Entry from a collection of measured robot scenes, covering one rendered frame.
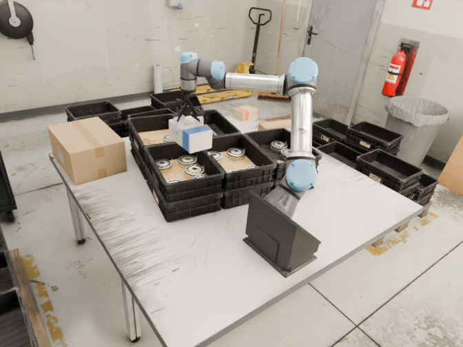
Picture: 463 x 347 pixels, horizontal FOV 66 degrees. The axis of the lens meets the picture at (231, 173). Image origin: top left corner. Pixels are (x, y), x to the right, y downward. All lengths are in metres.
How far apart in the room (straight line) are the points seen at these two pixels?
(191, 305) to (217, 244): 0.35
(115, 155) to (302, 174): 1.13
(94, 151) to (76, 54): 2.94
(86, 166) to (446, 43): 3.57
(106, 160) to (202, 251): 0.81
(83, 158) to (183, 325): 1.08
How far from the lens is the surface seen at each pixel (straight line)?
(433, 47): 4.40
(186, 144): 1.66
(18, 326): 1.80
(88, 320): 2.35
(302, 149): 1.45
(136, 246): 1.68
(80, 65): 4.94
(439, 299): 2.86
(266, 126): 2.47
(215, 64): 1.58
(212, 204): 1.81
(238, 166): 2.00
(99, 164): 2.11
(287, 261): 1.52
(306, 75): 1.50
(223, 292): 1.48
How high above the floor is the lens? 1.83
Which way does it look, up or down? 31 degrees down
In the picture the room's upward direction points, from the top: 5 degrees clockwise
